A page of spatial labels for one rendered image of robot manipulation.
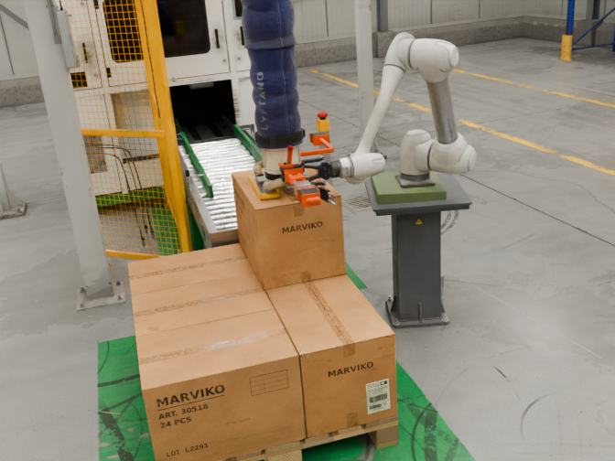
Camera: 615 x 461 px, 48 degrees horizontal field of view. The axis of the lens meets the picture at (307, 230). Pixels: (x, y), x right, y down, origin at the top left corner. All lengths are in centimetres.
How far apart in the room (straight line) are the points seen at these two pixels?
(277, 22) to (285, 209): 80
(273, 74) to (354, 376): 133
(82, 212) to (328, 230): 179
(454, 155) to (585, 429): 138
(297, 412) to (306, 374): 17
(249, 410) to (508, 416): 119
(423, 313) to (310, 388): 129
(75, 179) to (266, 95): 163
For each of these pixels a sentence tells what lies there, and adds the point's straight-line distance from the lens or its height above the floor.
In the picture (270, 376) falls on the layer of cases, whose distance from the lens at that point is 269.
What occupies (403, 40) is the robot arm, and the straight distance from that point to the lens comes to 323.
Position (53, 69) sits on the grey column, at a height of 147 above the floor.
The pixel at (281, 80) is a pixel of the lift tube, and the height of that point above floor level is 146.
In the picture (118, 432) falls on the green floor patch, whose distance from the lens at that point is 338.
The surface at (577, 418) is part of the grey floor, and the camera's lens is 332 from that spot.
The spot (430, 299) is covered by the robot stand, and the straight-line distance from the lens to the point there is 387.
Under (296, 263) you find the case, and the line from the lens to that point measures 316.
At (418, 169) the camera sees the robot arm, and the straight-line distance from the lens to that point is 359.
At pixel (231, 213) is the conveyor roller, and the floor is 55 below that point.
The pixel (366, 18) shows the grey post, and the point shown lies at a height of 135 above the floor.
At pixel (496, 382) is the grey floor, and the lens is 348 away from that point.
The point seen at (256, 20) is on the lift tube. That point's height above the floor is 172.
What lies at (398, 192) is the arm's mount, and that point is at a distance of 353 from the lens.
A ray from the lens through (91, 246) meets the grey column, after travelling 446.
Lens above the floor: 198
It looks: 22 degrees down
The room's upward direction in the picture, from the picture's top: 5 degrees counter-clockwise
